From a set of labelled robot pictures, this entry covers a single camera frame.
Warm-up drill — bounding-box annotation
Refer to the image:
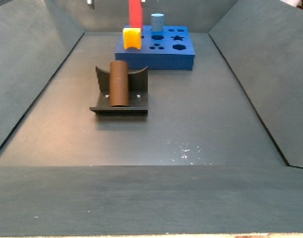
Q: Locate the yellow arch block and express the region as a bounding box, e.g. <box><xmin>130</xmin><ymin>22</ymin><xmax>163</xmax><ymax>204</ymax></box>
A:
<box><xmin>123</xmin><ymin>27</ymin><xmax>142</xmax><ymax>49</ymax></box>

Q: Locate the black curved stand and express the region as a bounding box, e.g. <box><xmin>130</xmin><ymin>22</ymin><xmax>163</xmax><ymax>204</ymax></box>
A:
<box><xmin>90</xmin><ymin>66</ymin><xmax>149</xmax><ymax>116</ymax></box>

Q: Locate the brown cylinder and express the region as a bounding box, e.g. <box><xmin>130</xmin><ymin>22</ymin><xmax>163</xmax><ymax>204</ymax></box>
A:
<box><xmin>110</xmin><ymin>60</ymin><xmax>130</xmax><ymax>107</ymax></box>

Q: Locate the blue shape sorter block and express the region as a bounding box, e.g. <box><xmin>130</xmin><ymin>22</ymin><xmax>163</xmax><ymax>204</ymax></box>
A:
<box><xmin>115</xmin><ymin>25</ymin><xmax>195</xmax><ymax>71</ymax></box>

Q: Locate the light blue cylinder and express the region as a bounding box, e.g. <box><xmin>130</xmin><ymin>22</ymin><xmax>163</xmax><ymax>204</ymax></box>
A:
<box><xmin>151</xmin><ymin>13</ymin><xmax>165</xmax><ymax>32</ymax></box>

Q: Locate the red rectangular block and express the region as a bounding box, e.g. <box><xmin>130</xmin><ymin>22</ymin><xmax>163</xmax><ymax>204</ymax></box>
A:
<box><xmin>130</xmin><ymin>0</ymin><xmax>143</xmax><ymax>28</ymax></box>

